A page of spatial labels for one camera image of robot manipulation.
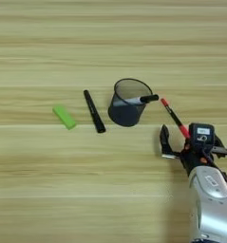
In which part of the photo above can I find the small black box white label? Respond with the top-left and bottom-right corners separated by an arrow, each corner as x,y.
188,122 -> 216,152

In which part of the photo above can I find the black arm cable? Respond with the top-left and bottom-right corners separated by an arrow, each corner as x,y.
205,151 -> 227,192

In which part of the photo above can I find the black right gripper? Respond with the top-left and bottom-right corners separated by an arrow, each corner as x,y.
159,123 -> 227,177

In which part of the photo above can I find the black mesh pen cup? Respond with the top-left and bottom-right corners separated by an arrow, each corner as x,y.
107,78 -> 154,128

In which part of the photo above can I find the red and black pen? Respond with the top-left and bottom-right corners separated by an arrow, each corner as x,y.
160,97 -> 192,140

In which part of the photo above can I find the black marker pen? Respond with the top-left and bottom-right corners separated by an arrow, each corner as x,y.
83,89 -> 106,134

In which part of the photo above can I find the white marker black cap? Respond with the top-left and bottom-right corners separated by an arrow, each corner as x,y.
112,93 -> 160,107

